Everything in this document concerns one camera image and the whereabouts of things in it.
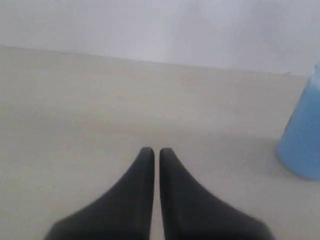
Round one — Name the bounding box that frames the blue pump soap bottle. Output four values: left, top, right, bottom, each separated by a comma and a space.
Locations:
276, 63, 320, 181

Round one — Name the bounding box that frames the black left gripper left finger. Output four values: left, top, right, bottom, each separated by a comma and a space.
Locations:
45, 147, 155, 240

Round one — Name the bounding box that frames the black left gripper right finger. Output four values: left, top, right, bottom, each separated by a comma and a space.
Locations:
159, 148, 275, 240

